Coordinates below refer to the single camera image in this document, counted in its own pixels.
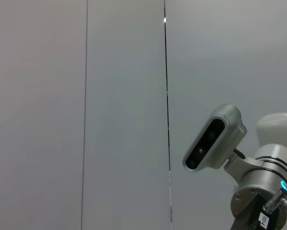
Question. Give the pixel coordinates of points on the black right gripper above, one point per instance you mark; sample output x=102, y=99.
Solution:
x=251, y=215

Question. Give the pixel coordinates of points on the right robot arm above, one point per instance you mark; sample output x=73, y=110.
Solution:
x=270, y=165

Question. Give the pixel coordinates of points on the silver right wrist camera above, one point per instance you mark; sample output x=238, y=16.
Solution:
x=218, y=136

